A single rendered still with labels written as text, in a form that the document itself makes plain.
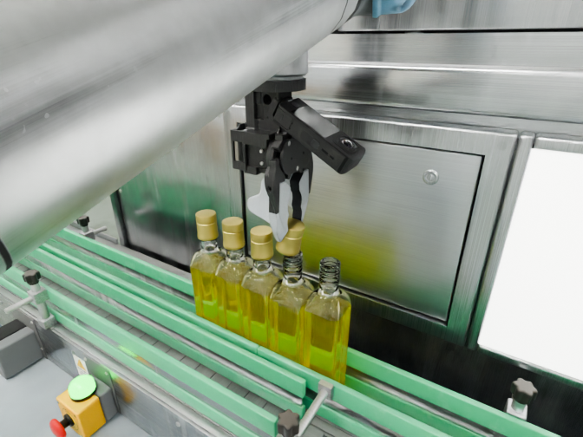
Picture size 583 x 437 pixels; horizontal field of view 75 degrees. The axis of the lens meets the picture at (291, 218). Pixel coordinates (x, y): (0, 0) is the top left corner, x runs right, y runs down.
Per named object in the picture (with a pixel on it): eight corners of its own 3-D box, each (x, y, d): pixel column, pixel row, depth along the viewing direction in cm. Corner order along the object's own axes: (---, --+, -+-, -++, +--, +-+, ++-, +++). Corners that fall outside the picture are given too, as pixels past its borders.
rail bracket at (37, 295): (60, 325, 80) (42, 271, 74) (22, 347, 74) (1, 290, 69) (49, 318, 82) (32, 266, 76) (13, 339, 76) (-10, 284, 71)
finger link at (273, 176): (280, 206, 52) (284, 143, 49) (291, 209, 51) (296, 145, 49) (259, 213, 48) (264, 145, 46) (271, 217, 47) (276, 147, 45)
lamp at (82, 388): (101, 388, 72) (98, 377, 70) (79, 407, 68) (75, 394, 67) (88, 378, 74) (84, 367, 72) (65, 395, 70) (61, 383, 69)
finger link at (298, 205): (279, 212, 60) (272, 159, 55) (311, 221, 58) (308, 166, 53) (268, 223, 58) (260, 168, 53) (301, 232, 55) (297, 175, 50)
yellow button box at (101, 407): (119, 414, 75) (111, 387, 72) (83, 445, 69) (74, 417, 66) (98, 398, 78) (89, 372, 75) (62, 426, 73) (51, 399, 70)
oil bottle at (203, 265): (239, 338, 76) (232, 245, 67) (220, 356, 72) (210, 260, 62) (218, 329, 79) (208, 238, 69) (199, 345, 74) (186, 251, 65)
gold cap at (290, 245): (304, 249, 56) (310, 225, 54) (291, 259, 53) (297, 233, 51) (284, 238, 57) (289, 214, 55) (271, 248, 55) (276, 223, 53)
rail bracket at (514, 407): (519, 427, 59) (543, 364, 53) (515, 466, 54) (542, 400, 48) (490, 415, 61) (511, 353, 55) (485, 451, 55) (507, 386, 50)
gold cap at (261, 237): (278, 253, 60) (277, 228, 58) (265, 263, 57) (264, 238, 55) (259, 247, 61) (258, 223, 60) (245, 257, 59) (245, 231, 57)
